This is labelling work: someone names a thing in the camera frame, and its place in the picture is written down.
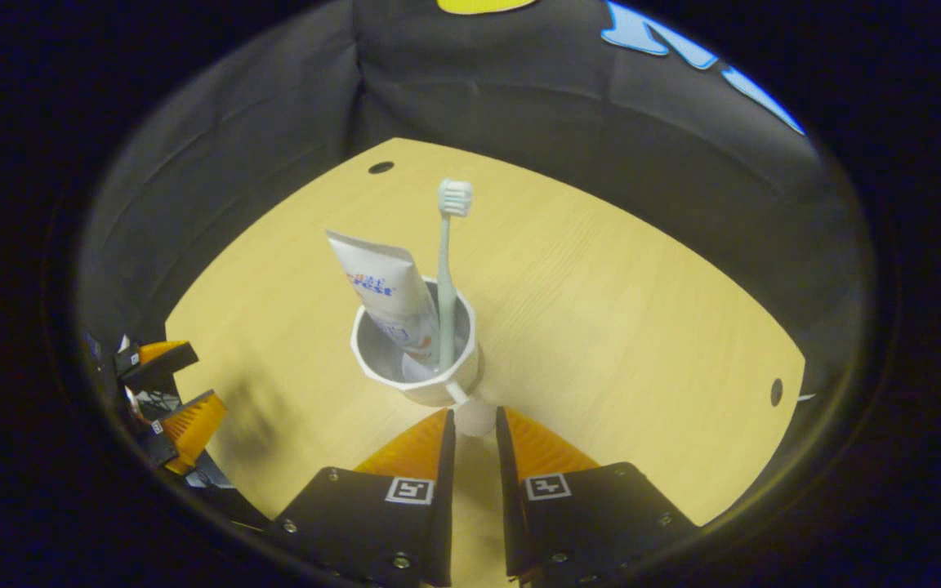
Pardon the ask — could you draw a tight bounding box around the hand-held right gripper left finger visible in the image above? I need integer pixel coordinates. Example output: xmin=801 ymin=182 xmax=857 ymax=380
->
xmin=270 ymin=408 xmax=457 ymax=588

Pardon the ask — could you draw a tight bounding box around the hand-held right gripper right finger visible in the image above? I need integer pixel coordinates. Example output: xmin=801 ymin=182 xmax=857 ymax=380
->
xmin=495 ymin=406 xmax=700 ymax=585

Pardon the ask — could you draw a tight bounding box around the white cup with wooden handle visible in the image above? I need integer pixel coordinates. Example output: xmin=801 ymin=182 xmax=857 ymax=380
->
xmin=350 ymin=278 xmax=497 ymax=438

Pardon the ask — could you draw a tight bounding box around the pale green toothbrush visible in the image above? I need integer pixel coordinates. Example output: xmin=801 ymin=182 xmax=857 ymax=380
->
xmin=435 ymin=179 xmax=474 ymax=372

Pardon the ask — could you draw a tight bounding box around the white toothpaste tube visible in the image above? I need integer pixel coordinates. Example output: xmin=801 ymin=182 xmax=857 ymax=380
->
xmin=325 ymin=229 xmax=443 ymax=364

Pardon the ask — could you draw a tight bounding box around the light wooden desktop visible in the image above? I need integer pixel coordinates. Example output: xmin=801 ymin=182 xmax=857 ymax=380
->
xmin=164 ymin=137 xmax=806 ymax=588

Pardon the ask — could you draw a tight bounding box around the black backdrop cloth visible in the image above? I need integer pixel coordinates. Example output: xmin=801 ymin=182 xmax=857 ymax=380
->
xmin=74 ymin=0 xmax=876 ymax=507

